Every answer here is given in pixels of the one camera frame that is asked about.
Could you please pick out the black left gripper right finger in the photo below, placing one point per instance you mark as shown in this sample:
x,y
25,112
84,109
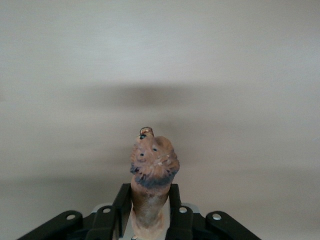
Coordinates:
x,y
176,197

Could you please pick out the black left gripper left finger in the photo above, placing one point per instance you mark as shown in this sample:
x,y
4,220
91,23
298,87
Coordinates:
x,y
121,200

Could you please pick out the brown lion figurine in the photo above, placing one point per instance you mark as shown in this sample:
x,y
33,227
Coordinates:
x,y
150,200

